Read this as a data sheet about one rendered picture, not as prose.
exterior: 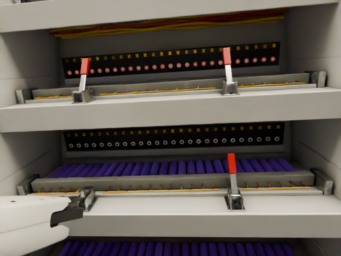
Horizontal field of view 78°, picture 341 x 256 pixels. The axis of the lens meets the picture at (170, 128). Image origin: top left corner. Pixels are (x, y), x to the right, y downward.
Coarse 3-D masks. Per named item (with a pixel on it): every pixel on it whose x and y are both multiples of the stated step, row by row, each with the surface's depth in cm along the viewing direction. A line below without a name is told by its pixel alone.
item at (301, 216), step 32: (320, 160) 40; (0, 192) 38; (32, 192) 44; (64, 192) 43; (96, 192) 43; (160, 192) 41; (64, 224) 37; (96, 224) 36; (128, 224) 36; (160, 224) 35; (192, 224) 35; (224, 224) 34; (256, 224) 34; (288, 224) 33; (320, 224) 33
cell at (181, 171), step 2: (180, 162) 49; (182, 162) 49; (184, 162) 49; (178, 164) 49; (180, 164) 48; (182, 164) 48; (184, 164) 48; (178, 166) 48; (180, 166) 47; (182, 166) 47; (184, 166) 47; (178, 168) 47; (180, 168) 46; (182, 168) 46; (184, 168) 46; (178, 170) 46; (180, 170) 45; (182, 170) 45; (184, 170) 45; (178, 172) 45; (180, 172) 44; (182, 172) 44; (184, 172) 44
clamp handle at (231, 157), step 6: (228, 156) 37; (234, 156) 37; (228, 162) 37; (234, 162) 37; (228, 168) 37; (234, 168) 36; (234, 174) 36; (234, 180) 36; (234, 186) 36; (234, 192) 35
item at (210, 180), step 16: (112, 176) 43; (128, 176) 43; (144, 176) 43; (160, 176) 42; (176, 176) 42; (192, 176) 41; (208, 176) 41; (224, 176) 41; (240, 176) 40; (256, 176) 40; (272, 176) 40; (288, 176) 39; (304, 176) 39; (112, 192) 41; (128, 192) 40
